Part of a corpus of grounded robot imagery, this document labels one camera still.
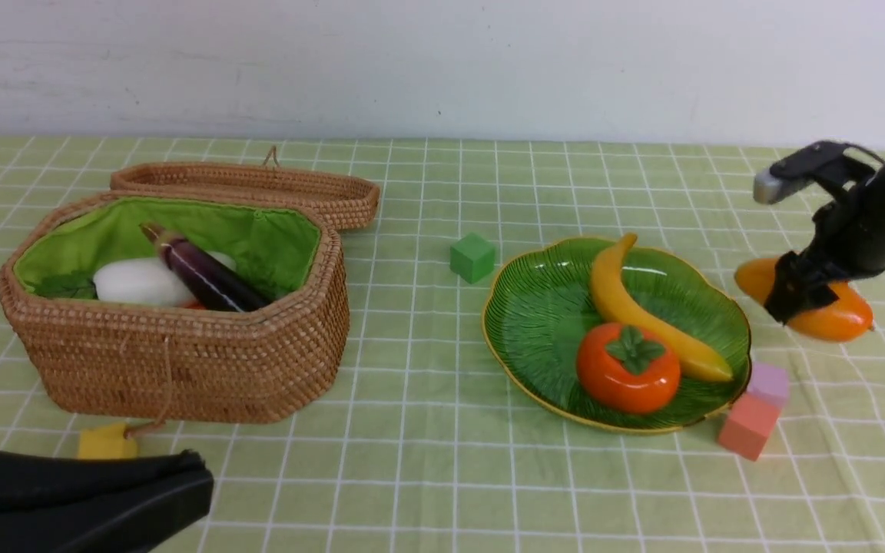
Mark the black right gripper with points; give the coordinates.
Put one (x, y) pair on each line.
(848, 245)

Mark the orange toy mango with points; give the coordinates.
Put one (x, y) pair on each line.
(844, 320)

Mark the yellow toy banana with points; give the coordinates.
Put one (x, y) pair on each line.
(614, 303)

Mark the orange toy persimmon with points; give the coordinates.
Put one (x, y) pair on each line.
(627, 368)

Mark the purple toy eggplant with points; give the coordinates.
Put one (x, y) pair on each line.
(213, 284)

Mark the white toy radish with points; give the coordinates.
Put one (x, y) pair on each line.
(141, 281)

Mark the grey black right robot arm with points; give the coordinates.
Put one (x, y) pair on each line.
(849, 231)

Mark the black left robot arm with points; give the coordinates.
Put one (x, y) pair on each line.
(66, 505)

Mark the pink foam cube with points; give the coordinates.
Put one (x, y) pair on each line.
(769, 383)

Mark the coral red foam cube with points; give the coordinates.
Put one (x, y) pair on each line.
(748, 427)

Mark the green leaf-shaped glass plate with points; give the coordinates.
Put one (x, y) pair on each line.
(539, 308)

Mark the green foam cube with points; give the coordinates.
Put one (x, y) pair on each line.
(472, 257)

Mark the woven wicker basket lid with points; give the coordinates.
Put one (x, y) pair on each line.
(341, 201)

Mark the woven wicker basket green lining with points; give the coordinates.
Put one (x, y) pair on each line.
(139, 361)

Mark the yellow foam cube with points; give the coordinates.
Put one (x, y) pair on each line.
(107, 443)

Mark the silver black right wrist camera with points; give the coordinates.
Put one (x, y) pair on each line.
(824, 163)

